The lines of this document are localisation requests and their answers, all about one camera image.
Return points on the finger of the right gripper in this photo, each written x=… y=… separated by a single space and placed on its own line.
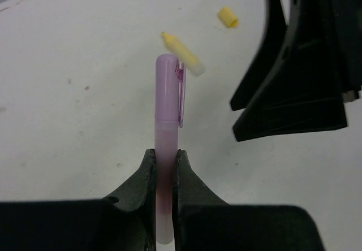
x=273 y=38
x=271 y=111

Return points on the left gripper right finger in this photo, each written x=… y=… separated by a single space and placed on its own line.
x=195 y=207

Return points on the yellow pastel highlighter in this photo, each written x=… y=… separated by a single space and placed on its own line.
x=176 y=47

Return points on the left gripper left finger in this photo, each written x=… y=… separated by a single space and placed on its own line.
x=131 y=214

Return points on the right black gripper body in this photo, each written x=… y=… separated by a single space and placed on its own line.
x=333 y=22

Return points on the lilac pastel highlighter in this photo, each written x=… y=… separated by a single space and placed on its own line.
x=168 y=118

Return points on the yellow pen cap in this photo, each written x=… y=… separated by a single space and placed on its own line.
x=228 y=17

